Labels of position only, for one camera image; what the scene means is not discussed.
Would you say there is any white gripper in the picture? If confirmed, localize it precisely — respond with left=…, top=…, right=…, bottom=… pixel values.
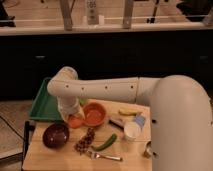
left=57, top=98, right=84, bottom=120

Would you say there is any orange apple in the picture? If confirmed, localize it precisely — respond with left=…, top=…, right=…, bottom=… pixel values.
left=68, top=115, right=83, bottom=129

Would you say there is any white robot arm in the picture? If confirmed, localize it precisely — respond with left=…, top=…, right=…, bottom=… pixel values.
left=47, top=66, right=213, bottom=171

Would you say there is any orange bowl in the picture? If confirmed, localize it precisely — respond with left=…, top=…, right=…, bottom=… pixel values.
left=83, top=102, right=106, bottom=127

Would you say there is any purple bowl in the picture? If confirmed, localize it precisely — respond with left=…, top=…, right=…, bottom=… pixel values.
left=42, top=123, right=70, bottom=149

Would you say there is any green tray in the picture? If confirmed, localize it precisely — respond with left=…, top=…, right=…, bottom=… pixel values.
left=29, top=77, right=62, bottom=122

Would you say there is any bunch of dark grapes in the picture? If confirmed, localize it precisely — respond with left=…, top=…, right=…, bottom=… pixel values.
left=74, top=128, right=95, bottom=154

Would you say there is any green pepper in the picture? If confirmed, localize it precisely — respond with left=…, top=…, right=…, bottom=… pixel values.
left=91, top=134, right=117, bottom=151

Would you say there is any yellow banana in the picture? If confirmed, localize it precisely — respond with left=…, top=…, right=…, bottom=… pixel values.
left=118, top=109, right=141, bottom=116

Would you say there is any metal fork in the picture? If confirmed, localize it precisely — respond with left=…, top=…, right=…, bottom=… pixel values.
left=86, top=150, right=123, bottom=162

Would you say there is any white paper cup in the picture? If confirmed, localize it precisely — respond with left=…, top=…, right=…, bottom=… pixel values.
left=124, top=122, right=141, bottom=141

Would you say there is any blue white packet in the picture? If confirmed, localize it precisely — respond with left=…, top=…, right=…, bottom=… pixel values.
left=134, top=114, right=146, bottom=127

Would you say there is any black table frame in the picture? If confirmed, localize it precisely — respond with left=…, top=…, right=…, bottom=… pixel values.
left=21, top=121, right=35, bottom=162

